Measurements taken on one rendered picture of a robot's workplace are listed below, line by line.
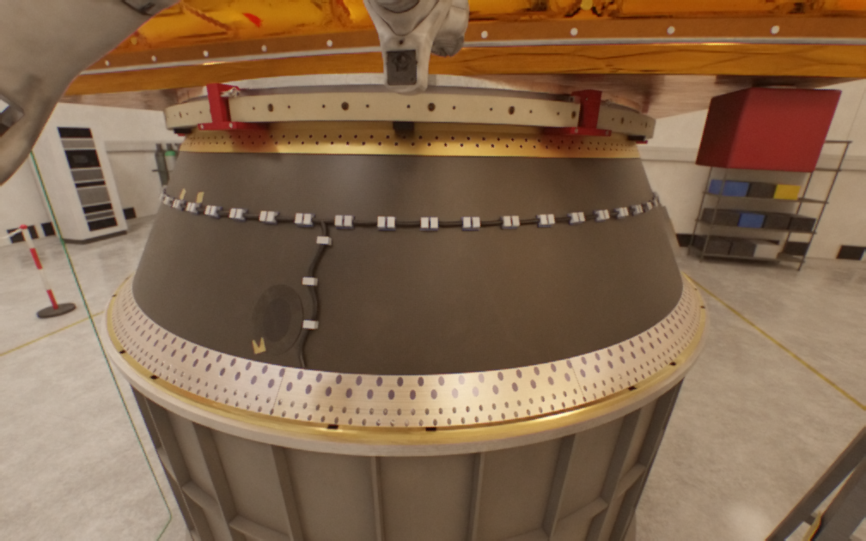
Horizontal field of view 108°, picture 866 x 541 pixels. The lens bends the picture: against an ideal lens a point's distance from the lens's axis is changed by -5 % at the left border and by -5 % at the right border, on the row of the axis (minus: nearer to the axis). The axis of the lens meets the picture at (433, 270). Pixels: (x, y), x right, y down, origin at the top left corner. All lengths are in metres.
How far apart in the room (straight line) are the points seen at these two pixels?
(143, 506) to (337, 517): 1.58
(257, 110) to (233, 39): 0.21
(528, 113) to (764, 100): 0.41
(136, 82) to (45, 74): 0.80
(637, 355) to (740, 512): 1.68
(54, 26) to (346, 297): 0.48
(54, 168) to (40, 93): 7.73
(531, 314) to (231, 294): 0.60
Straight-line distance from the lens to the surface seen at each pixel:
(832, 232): 8.23
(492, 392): 0.65
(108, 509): 2.45
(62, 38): 0.35
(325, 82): 0.77
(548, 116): 0.76
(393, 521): 0.87
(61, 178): 8.05
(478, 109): 0.69
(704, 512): 2.36
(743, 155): 0.86
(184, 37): 1.05
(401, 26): 0.40
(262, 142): 0.84
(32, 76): 0.38
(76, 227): 8.17
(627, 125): 0.97
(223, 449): 0.92
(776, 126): 0.88
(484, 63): 0.73
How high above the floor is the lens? 1.62
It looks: 20 degrees down
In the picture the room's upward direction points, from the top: 1 degrees clockwise
